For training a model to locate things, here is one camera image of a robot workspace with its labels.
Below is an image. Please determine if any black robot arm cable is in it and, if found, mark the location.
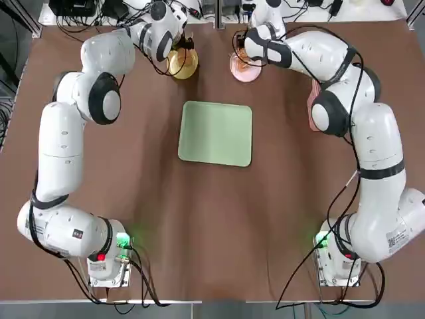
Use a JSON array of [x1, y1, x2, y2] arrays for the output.
[[232, 25, 366, 173], [116, 13, 180, 96]]

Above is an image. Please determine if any small pink plastic basket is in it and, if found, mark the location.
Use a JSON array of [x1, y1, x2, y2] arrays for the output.
[[307, 81, 325, 133]]

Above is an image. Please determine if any yellow round plate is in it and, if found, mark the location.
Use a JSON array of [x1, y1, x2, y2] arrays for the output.
[[165, 48, 200, 80]]

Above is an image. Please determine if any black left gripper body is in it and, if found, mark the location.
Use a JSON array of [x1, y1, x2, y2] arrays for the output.
[[174, 31, 195, 51]]

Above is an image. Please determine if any black ribbed device box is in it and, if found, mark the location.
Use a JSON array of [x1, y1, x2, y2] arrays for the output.
[[48, 0, 98, 17]]

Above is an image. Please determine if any pale pinkish white plate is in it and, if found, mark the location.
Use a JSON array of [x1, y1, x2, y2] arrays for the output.
[[230, 49, 263, 83]]

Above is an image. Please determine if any aluminium frame post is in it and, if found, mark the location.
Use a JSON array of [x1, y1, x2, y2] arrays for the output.
[[214, 0, 225, 31], [31, 0, 44, 38], [406, 0, 425, 31]]

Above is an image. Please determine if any green rectangular tray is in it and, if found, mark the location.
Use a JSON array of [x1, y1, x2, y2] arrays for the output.
[[177, 100, 254, 168]]

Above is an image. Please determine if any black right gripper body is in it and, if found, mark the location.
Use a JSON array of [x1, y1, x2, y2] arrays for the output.
[[234, 30, 248, 51]]

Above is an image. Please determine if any green cable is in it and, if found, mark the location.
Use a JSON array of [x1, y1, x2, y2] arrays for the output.
[[317, 302, 351, 316]]

